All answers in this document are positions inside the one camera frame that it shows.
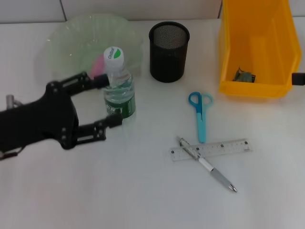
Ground pink peach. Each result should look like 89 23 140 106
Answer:
90 53 107 74

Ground clear plastic ruler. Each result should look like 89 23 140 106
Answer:
170 138 253 162

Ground yellow plastic storage bin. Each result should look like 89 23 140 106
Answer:
218 0 302 99

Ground translucent green fruit plate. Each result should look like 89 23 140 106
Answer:
35 13 145 89

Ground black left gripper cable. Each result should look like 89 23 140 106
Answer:
0 146 27 161

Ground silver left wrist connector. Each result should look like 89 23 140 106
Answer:
6 94 22 109

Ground green label water bottle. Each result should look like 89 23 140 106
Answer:
102 47 137 120

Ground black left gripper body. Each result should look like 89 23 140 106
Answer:
0 81 80 151

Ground white grey ballpoint pen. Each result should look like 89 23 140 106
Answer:
176 135 238 193

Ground black mesh pen holder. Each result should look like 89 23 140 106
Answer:
148 21 191 83

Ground blue handled scissors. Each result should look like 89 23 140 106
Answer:
188 91 214 144

